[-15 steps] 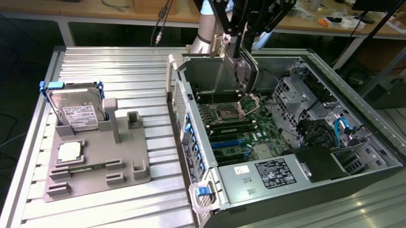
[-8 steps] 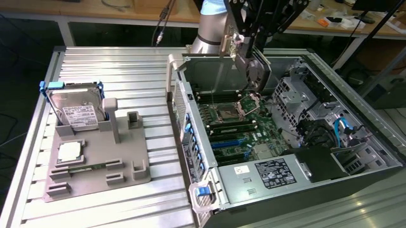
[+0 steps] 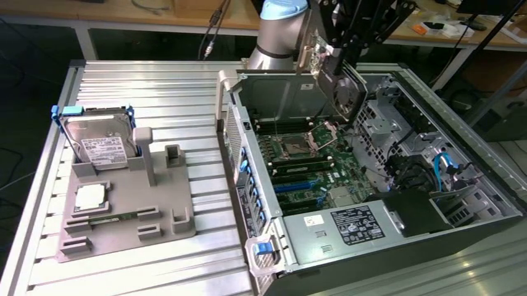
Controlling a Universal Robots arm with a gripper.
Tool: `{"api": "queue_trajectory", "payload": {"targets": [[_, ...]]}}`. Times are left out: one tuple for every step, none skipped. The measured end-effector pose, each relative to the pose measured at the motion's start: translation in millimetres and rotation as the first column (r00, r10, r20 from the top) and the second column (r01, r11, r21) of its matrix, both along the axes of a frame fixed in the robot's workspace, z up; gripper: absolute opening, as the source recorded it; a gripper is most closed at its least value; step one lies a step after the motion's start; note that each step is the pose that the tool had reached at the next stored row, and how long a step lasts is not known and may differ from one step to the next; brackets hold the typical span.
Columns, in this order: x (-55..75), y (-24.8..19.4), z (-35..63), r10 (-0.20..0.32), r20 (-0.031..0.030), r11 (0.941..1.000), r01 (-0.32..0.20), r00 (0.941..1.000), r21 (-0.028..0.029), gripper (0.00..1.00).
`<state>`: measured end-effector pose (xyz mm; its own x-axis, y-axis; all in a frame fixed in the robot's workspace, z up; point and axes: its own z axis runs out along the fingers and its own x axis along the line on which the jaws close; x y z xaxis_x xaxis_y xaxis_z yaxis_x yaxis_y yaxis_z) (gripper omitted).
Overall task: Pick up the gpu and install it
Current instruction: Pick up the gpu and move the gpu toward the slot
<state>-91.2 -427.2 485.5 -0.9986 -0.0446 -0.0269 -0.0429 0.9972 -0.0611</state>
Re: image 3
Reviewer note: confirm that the silver CPU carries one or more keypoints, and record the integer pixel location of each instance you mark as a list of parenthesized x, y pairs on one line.
[(91, 197)]

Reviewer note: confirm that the black monitor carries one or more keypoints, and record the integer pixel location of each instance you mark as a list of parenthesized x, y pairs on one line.
[(493, 6)]

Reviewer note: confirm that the blue expansion slot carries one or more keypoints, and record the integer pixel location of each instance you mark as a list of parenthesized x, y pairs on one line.
[(293, 187)]

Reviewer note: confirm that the black and white item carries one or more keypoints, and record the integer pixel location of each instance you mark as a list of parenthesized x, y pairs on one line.
[(440, 29)]

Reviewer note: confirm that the green RAM stick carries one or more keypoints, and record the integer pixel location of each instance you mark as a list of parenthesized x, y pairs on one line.
[(115, 218)]

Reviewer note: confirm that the metal disk bay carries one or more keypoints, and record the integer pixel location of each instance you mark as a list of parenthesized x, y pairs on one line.
[(380, 135)]

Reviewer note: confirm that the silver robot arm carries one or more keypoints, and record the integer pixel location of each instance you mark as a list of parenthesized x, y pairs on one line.
[(280, 37)]

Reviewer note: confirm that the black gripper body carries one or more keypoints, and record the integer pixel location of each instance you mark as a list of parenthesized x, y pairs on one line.
[(368, 7)]

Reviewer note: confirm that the thin locking lever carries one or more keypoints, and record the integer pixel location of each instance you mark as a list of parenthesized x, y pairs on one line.
[(276, 128)]

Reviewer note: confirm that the blue slot clip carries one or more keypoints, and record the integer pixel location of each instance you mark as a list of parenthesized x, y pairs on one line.
[(261, 222), (245, 167), (249, 181), (259, 207), (243, 153), (255, 194)]

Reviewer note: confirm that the hard disk with blue carrier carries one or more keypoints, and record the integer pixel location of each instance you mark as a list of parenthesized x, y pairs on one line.
[(99, 138)]

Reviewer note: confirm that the CPU socket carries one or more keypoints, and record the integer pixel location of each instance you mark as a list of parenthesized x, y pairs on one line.
[(292, 146)]

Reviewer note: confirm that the green motherboard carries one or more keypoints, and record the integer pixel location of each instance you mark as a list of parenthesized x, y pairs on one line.
[(341, 172)]

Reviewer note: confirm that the graphics card with fan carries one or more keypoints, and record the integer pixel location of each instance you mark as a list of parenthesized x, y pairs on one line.
[(349, 95)]

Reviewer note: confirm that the dark RAM stick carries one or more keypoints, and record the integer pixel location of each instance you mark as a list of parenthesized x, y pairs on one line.
[(301, 168)]

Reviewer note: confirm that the small orange item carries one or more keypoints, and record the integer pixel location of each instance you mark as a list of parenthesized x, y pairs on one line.
[(419, 29)]

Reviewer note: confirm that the black pole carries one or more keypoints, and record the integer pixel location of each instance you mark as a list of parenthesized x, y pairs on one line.
[(496, 31)]

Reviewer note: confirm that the silver heatsink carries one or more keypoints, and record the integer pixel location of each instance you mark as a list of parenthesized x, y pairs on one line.
[(343, 197)]

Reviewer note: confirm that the open PC case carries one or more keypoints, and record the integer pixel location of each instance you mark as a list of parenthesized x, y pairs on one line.
[(263, 92)]

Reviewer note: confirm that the wooden desk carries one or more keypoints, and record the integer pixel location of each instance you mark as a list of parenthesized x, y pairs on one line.
[(452, 40), (123, 18)]

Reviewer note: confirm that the grey power supply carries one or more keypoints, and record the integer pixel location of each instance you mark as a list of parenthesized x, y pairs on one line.
[(312, 246)]

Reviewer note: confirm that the metal socket cover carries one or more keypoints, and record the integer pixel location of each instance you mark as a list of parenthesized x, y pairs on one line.
[(324, 135)]

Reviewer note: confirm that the blue case latch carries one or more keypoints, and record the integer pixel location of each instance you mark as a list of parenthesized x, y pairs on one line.
[(263, 249)]

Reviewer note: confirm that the grey parts rack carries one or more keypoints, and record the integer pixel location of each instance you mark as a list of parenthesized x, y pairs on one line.
[(123, 197)]

